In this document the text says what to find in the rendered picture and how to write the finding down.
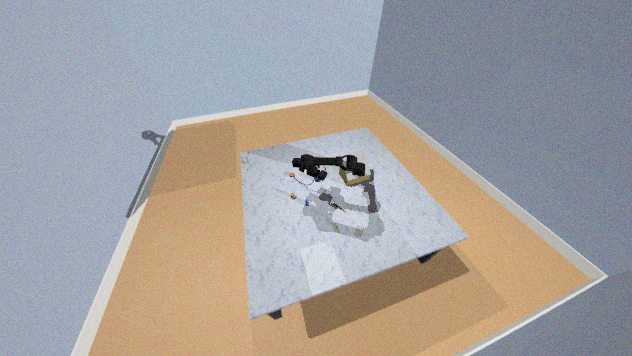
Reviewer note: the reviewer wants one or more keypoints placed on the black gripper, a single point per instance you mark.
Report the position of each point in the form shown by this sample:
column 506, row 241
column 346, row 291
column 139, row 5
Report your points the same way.
column 315, row 173

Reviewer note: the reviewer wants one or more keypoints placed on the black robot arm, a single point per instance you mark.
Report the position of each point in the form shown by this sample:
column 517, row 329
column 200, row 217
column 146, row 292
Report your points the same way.
column 309, row 162

